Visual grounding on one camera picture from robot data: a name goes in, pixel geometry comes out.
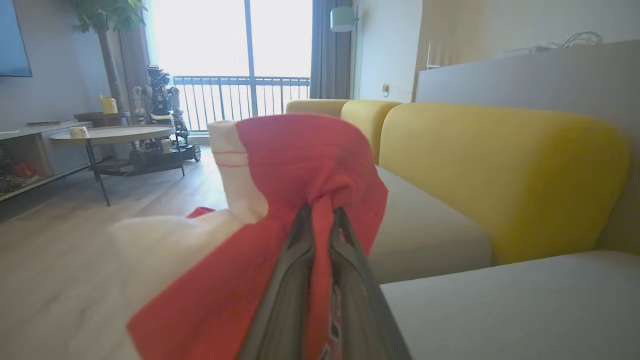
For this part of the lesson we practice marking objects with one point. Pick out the grey sofa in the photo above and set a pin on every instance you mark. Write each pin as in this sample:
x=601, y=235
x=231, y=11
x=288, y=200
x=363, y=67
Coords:
x=525, y=310

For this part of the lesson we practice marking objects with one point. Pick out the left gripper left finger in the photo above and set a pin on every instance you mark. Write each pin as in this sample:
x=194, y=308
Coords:
x=280, y=310

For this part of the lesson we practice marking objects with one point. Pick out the white mug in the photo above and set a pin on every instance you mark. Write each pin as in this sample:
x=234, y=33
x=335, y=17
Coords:
x=78, y=132

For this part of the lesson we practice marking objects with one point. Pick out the narrow yellow sofa back cushion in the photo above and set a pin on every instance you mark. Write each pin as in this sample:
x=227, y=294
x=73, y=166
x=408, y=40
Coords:
x=370, y=120

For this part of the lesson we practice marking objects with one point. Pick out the low yellow sofa back cushion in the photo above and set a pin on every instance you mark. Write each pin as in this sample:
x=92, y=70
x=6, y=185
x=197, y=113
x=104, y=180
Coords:
x=315, y=106

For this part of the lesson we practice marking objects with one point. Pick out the large yellow sofa back cushion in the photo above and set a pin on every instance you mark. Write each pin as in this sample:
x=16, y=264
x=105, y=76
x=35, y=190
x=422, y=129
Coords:
x=500, y=175

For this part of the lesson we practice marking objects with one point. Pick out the green indoor tree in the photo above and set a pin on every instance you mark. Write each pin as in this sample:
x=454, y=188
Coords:
x=107, y=20

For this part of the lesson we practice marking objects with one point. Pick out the red and white t-shirt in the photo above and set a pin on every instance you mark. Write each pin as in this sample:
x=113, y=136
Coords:
x=300, y=160

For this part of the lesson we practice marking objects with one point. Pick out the dark wall television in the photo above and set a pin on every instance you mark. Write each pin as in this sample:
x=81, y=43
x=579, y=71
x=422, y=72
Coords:
x=12, y=40

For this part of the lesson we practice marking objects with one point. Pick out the low white tv cabinet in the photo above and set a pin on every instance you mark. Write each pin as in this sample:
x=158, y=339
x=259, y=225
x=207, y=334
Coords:
x=30, y=150

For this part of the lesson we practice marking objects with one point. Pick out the dark round side table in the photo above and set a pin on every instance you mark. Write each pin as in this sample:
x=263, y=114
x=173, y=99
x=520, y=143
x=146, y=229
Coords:
x=102, y=118

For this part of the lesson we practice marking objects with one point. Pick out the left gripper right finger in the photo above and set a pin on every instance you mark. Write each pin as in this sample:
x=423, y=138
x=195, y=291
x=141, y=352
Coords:
x=362, y=310

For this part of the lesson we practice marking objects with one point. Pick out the yellow jug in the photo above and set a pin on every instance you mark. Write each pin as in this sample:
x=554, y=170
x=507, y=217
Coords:
x=108, y=105

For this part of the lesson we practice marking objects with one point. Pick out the black balcony railing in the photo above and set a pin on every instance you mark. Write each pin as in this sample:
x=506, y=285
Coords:
x=225, y=79

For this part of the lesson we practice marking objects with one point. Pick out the grey curtain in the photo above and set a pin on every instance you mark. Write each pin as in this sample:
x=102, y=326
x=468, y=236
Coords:
x=330, y=60

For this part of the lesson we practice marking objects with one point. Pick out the black wheeled humanoid robot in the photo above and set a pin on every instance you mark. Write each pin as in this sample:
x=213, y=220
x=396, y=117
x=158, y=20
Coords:
x=160, y=105

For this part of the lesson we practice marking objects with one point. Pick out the smaller grey sofa seat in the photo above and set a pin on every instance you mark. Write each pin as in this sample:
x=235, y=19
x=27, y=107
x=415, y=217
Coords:
x=430, y=235

